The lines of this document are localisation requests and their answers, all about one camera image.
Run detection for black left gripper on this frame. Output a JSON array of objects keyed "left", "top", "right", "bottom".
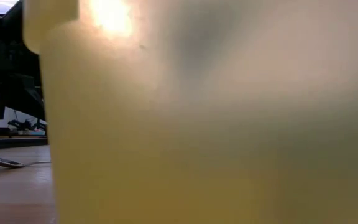
[{"left": 0, "top": 0, "right": 47, "bottom": 123}]

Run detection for silver spoon light-blue handle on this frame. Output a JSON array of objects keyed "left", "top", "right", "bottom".
[{"left": 0, "top": 154, "right": 52, "bottom": 169}]

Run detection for yellow translucent plastic bin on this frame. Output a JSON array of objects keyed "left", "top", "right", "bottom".
[{"left": 22, "top": 0, "right": 358, "bottom": 224}]

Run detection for black background robot arms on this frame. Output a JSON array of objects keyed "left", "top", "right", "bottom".
[{"left": 7, "top": 119, "right": 48, "bottom": 136}]

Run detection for black aluminium table frame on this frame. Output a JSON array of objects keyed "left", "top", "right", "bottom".
[{"left": 0, "top": 136, "right": 49, "bottom": 149}]

